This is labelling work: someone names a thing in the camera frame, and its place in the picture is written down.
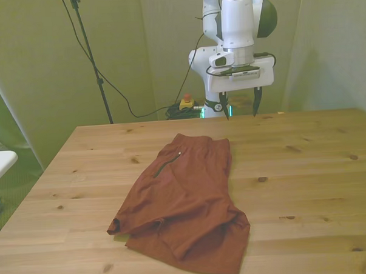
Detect coiled black cables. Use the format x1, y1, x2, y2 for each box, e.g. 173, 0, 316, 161
164, 101, 206, 121

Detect rust red shorts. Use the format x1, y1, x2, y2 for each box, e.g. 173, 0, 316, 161
102, 130, 253, 274

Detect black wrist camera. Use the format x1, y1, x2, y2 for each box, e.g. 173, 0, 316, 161
219, 65, 262, 81

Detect black camera stand pole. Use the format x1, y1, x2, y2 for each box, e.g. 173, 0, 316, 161
69, 0, 114, 126

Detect black stand cable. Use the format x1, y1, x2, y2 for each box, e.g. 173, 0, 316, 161
59, 0, 183, 121

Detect white side table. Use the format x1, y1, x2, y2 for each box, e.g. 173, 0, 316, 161
0, 150, 20, 187

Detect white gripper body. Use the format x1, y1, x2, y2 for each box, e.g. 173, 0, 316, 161
206, 55, 276, 94

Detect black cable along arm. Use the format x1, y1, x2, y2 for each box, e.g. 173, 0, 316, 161
176, 13, 279, 100

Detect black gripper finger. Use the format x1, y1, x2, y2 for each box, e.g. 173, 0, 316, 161
251, 86, 263, 118
219, 92, 230, 121

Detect yellow emergency stop button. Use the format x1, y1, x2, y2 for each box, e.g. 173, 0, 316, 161
178, 93, 195, 111

